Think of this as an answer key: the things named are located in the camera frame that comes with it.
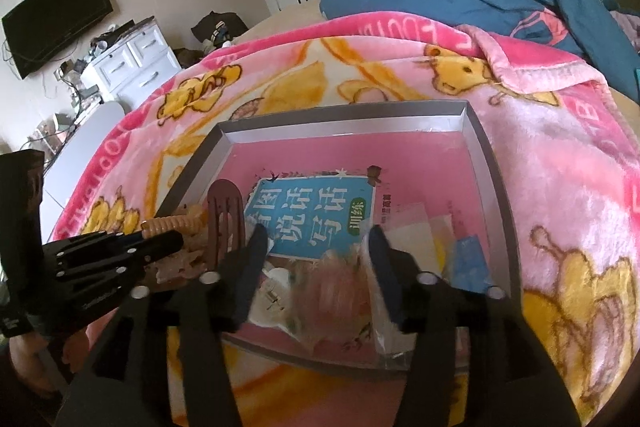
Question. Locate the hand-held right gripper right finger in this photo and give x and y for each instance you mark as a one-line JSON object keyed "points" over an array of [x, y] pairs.
{"points": [[387, 287]]}

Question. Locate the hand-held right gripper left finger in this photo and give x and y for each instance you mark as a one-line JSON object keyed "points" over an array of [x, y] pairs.
{"points": [[250, 277]]}

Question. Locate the brown wooden spatula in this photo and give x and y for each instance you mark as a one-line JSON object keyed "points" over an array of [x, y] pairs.
{"points": [[225, 217]]}

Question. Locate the blue book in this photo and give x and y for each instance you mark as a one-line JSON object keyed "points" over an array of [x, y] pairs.
{"points": [[315, 212]]}

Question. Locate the dark bag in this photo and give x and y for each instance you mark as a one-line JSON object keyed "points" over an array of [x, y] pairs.
{"points": [[220, 27]]}

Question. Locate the white card with hairpins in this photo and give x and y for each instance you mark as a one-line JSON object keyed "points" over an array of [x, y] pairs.
{"points": [[272, 302]]}

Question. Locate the pink printed blanket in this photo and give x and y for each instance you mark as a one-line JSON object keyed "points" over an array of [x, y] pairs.
{"points": [[565, 187]]}

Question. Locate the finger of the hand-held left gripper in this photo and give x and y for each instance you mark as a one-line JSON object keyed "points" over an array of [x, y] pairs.
{"points": [[100, 287], [115, 249]]}

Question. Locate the grey box with pink inside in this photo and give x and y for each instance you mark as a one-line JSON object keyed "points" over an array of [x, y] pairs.
{"points": [[425, 167]]}

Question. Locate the translucent beige claw clip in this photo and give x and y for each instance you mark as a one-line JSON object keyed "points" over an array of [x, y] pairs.
{"points": [[182, 267]]}

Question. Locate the black television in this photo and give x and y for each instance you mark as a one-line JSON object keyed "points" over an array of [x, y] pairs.
{"points": [[55, 24]]}

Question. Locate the person's left forearm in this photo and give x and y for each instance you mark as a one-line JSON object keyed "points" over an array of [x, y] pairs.
{"points": [[35, 362]]}

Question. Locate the beige spiral hair clip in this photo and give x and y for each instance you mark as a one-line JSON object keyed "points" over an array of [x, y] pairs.
{"points": [[175, 223]]}

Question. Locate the blue packet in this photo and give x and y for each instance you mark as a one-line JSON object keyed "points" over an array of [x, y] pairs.
{"points": [[470, 264]]}

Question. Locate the white packet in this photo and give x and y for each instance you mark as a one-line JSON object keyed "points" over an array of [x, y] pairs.
{"points": [[415, 237]]}

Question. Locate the white dresser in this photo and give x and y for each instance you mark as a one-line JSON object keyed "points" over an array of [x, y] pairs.
{"points": [[140, 62]]}

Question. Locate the plastic bag with pink scrunchie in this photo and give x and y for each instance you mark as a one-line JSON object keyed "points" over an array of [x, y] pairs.
{"points": [[325, 297]]}

